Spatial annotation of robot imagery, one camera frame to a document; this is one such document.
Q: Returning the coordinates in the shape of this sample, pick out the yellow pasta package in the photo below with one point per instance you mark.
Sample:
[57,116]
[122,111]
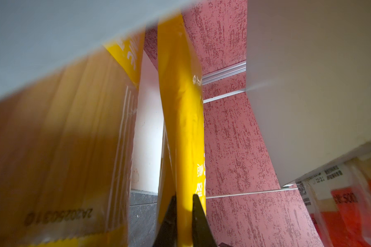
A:
[180,80]
[66,146]

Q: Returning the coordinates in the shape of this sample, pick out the right aluminium corner post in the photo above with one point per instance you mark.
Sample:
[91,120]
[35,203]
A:
[224,73]

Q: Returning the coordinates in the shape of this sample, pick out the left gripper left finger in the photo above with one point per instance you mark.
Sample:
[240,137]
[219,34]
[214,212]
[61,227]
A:
[167,234]

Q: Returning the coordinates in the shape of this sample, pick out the red pasta package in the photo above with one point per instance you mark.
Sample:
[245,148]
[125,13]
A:
[338,200]

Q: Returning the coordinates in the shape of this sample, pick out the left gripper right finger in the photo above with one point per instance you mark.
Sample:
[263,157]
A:
[201,233]

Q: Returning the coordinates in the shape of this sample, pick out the white two-tier shelf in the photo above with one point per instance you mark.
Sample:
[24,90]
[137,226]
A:
[308,65]

